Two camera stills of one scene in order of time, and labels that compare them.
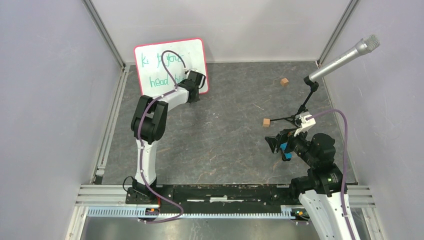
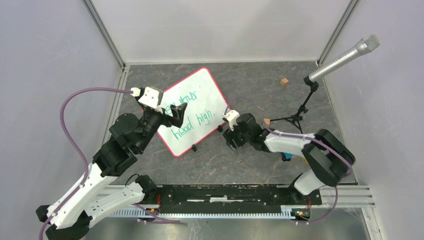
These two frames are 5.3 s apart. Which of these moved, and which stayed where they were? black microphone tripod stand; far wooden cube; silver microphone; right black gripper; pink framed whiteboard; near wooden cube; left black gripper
Moved: pink framed whiteboard; left black gripper; right black gripper
Stayed: near wooden cube; black microphone tripod stand; silver microphone; far wooden cube
